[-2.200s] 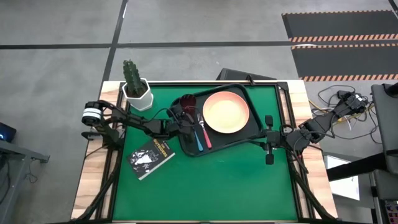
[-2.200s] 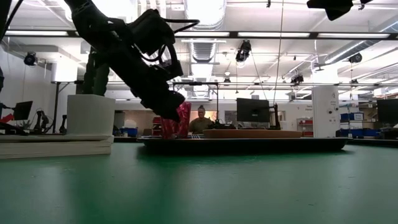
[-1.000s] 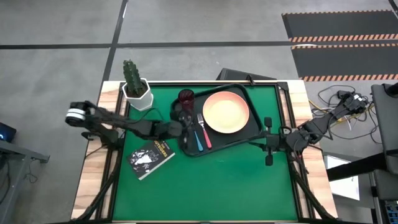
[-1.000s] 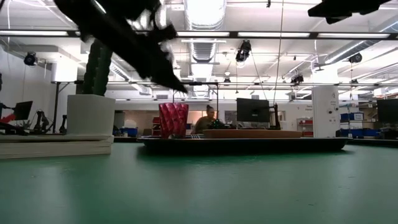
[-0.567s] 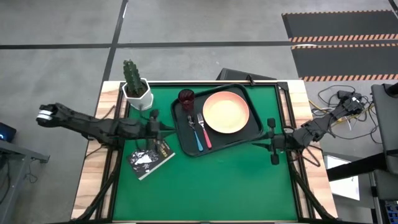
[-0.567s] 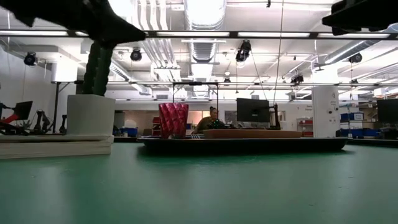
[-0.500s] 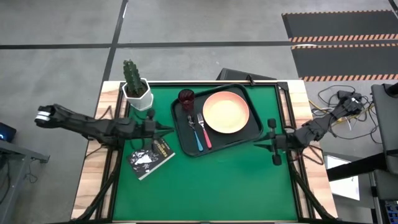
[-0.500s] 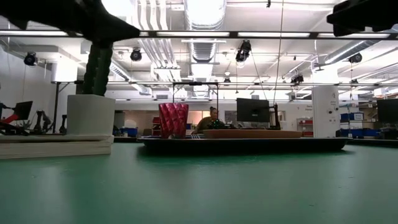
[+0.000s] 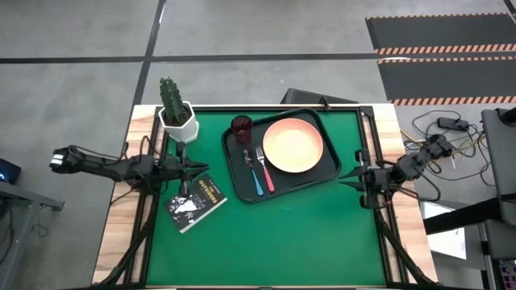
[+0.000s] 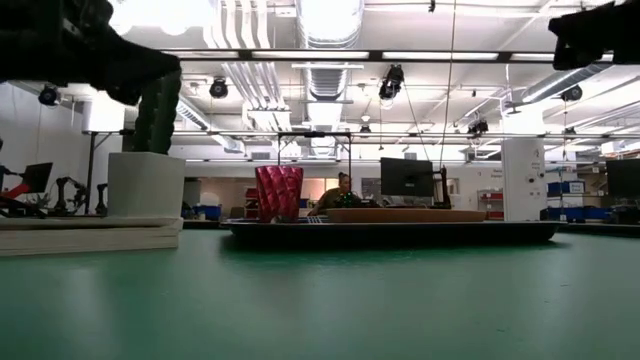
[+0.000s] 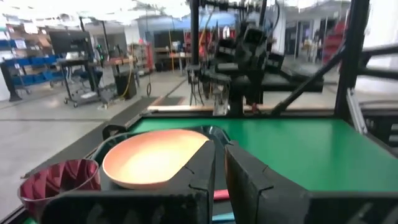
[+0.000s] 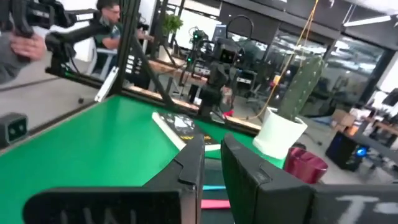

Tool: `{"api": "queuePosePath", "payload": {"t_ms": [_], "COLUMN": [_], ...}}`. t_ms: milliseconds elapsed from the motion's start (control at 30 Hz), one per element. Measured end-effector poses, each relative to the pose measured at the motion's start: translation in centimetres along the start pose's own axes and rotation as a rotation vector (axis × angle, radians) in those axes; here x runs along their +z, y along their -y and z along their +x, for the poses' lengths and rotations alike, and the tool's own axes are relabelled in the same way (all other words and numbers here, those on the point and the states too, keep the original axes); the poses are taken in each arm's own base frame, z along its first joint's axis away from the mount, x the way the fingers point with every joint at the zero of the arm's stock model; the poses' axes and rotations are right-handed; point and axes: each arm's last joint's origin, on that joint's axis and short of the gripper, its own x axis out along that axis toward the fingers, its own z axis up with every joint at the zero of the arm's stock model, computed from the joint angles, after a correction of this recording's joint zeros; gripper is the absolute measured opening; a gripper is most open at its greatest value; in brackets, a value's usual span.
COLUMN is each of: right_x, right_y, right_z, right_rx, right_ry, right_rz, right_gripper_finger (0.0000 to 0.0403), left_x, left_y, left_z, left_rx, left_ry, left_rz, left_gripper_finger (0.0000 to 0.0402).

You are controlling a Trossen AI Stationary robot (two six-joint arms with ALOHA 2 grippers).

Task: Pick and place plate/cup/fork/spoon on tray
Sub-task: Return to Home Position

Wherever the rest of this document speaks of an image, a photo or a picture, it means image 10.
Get red faceted cup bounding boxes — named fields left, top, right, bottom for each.
left=254, top=164, right=305, bottom=224

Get orange round plate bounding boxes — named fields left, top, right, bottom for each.
left=326, top=207, right=488, bottom=225

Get black monitor on arm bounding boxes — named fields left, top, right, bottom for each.
left=0, top=161, right=54, bottom=217

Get black plastic tray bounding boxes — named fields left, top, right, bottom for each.
left=221, top=218, right=567, bottom=247

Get green cactus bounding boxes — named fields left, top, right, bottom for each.
left=131, top=69, right=183, bottom=156

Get white hexagonal plant pot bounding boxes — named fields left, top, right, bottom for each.
left=106, top=151, right=187, bottom=219

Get white pillar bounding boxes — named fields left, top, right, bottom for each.
left=500, top=137, right=547, bottom=223

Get black computer monitor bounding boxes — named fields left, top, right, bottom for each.
left=605, top=158, right=640, bottom=200

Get blue storage bins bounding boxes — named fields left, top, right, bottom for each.
left=539, top=179, right=612, bottom=223

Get black and white book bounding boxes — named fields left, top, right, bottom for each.
left=0, top=215, right=184, bottom=258

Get black monitor on stand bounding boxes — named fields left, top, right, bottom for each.
left=379, top=156, right=453, bottom=210

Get person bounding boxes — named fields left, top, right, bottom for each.
left=306, top=171, right=363, bottom=217

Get green table mat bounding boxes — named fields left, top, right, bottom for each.
left=0, top=228, right=640, bottom=360

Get silver ceiling duct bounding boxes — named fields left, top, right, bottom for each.
left=295, top=0, right=365, bottom=157

